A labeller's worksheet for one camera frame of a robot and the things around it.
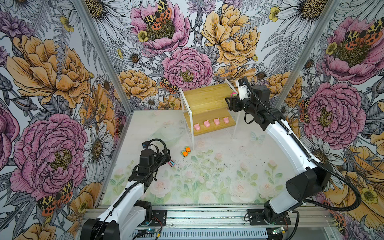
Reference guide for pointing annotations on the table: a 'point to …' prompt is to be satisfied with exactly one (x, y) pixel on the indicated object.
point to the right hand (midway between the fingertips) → (231, 101)
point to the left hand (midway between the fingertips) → (163, 157)
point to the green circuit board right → (278, 230)
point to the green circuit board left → (147, 233)
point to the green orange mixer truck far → (188, 149)
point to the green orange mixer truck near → (184, 153)
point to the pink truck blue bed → (171, 163)
